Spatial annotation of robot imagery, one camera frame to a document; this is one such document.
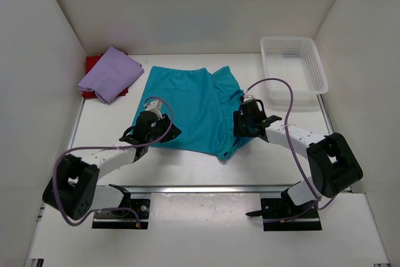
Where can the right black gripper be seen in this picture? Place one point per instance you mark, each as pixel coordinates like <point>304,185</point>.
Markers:
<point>239,116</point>

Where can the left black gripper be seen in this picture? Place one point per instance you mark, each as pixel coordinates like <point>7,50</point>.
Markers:
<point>173,133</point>

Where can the teal t shirt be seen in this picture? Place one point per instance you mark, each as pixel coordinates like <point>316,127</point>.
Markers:
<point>203,104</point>

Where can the lilac t shirt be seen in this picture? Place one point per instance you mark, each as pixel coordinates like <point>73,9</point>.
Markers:
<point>114,72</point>

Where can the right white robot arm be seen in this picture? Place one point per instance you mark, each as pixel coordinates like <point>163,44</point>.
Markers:
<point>332,164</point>

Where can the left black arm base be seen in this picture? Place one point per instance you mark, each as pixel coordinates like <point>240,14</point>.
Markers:
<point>118,208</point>

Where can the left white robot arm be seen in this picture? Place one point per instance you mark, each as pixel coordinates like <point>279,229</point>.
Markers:
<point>71,190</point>

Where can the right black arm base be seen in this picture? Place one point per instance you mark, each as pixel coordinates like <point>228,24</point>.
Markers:
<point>279,215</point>

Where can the white plastic basket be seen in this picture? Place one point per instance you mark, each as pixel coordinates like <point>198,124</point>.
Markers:
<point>296,61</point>

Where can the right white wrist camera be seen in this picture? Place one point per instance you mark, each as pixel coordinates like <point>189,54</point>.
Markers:
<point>246,98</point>

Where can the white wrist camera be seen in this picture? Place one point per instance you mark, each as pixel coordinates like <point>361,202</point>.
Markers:
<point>155,107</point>
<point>246,98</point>

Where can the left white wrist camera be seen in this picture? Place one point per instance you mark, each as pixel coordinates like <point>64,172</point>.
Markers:
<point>155,107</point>

